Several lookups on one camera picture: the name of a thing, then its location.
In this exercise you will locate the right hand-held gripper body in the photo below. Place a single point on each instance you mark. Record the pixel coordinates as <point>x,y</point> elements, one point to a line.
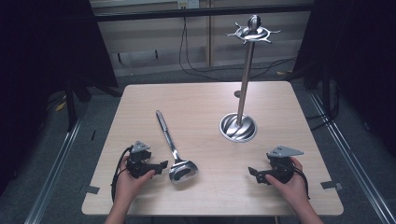
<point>280,169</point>

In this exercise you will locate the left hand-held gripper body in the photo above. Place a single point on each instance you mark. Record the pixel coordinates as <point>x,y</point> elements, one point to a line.
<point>139,164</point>

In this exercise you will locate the stainless steel ladle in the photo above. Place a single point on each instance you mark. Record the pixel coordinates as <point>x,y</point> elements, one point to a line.
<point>182,171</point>

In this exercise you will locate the stainless steel utensil rack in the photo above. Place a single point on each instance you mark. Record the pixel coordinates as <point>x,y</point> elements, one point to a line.
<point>238,127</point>

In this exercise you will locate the person's right hand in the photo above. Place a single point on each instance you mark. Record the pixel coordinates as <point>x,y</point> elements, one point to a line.
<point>292,189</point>

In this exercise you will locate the person's left hand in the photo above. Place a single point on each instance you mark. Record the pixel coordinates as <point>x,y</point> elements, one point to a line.
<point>127,186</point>

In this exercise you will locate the grey tape strip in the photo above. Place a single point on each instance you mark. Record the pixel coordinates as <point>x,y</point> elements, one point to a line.
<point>90,189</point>
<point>331,185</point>

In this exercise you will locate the yellow tape piece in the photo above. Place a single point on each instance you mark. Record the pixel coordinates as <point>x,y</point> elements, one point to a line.
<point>60,106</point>

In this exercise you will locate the black curtain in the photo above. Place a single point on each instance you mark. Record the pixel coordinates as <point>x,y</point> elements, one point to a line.
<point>37,62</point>
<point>358,56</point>

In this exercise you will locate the metal floor rail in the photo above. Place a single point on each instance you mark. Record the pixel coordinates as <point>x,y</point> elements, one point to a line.
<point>53,174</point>
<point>351,161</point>

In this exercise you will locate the white wall socket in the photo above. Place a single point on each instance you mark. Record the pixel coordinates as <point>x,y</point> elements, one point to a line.
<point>188,3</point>

